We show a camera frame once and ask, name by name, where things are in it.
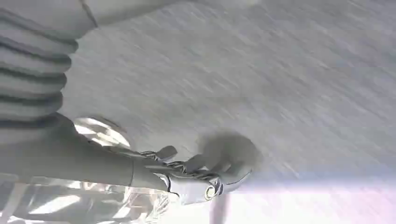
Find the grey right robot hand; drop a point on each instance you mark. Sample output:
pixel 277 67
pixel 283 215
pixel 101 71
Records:
pixel 77 160

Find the ribbed grey right arm sleeve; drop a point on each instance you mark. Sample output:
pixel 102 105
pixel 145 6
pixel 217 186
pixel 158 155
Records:
pixel 29 61

